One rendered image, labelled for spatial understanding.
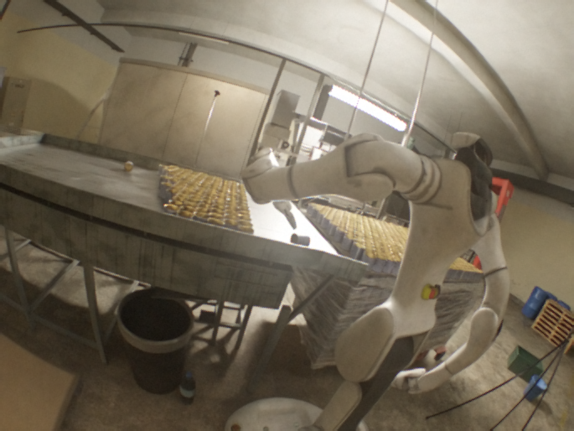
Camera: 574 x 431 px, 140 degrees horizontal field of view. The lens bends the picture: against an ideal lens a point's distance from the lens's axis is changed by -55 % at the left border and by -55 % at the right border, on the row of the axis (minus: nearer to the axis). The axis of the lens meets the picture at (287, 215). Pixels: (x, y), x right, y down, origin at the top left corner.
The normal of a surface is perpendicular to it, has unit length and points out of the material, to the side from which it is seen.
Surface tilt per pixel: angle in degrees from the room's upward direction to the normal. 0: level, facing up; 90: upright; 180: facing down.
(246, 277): 90
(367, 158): 78
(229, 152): 90
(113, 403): 0
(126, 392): 0
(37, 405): 0
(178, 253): 90
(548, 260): 90
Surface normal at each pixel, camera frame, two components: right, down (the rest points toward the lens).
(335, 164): -0.58, -0.27
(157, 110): 0.21, 0.30
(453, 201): -0.70, 0.02
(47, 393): 0.31, -0.92
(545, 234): -0.93, -0.24
